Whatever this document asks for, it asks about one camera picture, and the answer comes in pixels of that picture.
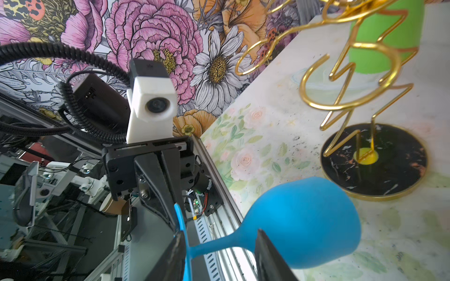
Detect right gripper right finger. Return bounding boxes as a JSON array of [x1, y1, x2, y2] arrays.
[[254, 229, 298, 281]]

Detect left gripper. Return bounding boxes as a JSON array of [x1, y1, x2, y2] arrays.
[[103, 137, 195, 231]]

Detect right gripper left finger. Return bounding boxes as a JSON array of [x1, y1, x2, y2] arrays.
[[145, 231, 186, 281]]

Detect blue wine glass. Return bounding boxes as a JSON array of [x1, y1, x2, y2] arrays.
[[184, 177, 362, 281]]

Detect green wine glass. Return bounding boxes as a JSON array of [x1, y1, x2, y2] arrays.
[[349, 0, 425, 74]]

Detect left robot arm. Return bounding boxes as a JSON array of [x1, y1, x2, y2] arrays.
[[74, 74, 195, 231]]

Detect gold wine glass rack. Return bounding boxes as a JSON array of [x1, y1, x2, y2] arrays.
[[234, 0, 428, 202]]

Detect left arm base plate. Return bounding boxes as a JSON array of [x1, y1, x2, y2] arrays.
[[187, 172, 223, 217]]

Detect aluminium front rail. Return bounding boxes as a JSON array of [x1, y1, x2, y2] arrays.
[[86, 138, 257, 281]]

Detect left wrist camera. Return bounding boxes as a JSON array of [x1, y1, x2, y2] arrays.
[[126, 59, 178, 144]]

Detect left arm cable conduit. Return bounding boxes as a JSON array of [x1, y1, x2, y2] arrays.
[[0, 41, 131, 145]]

